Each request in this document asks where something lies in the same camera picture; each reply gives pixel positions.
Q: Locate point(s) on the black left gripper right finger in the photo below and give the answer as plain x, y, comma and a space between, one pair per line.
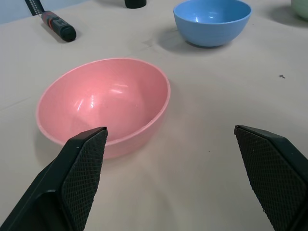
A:
274, 173

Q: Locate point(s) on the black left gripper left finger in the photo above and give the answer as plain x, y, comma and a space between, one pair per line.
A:
62, 183

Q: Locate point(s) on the black cylindrical object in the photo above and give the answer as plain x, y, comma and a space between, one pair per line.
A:
135, 3

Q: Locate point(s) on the blue plastic bowl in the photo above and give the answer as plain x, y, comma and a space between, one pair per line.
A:
211, 21

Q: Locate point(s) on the pink plastic bowl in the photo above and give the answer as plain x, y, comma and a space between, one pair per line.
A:
101, 101

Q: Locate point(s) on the pale green plastic bowl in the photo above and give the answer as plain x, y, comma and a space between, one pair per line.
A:
300, 8

